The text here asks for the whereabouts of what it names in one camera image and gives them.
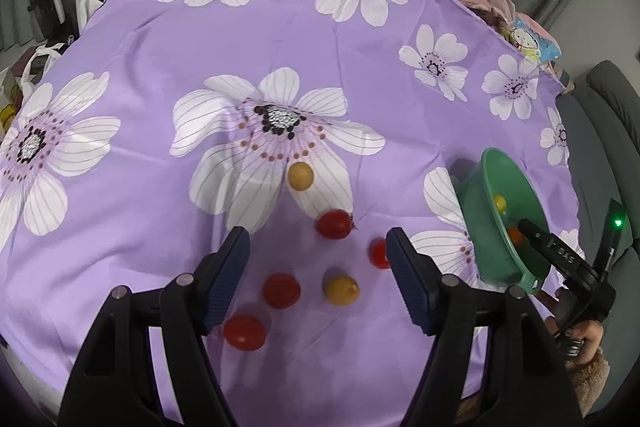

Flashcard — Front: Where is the large orange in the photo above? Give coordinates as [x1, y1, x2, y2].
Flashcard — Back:
[506, 227, 527, 248]

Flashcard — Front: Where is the green plastic bowl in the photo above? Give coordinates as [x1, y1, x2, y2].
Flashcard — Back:
[457, 147, 550, 295]

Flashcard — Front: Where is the red cherry tomato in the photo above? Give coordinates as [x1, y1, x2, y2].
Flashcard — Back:
[369, 237, 390, 270]
[222, 314, 267, 351]
[262, 273, 302, 310]
[314, 209, 355, 241]

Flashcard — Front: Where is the person right hand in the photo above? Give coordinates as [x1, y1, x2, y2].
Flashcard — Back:
[536, 288, 604, 369]

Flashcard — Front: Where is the small tan longan fruit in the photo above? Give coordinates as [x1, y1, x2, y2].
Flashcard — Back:
[288, 161, 314, 192]
[323, 275, 360, 307]

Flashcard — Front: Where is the grey sofa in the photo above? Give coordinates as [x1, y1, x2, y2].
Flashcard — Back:
[556, 61, 639, 414]

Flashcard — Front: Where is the blue cartoon plush pillow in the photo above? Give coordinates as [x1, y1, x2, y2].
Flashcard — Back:
[509, 12, 562, 64]

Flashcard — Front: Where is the white plastic bag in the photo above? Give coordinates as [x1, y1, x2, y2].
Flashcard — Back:
[18, 42, 67, 100]

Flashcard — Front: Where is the purple floral tablecloth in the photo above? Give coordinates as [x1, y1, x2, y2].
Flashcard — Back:
[1, 0, 578, 426]

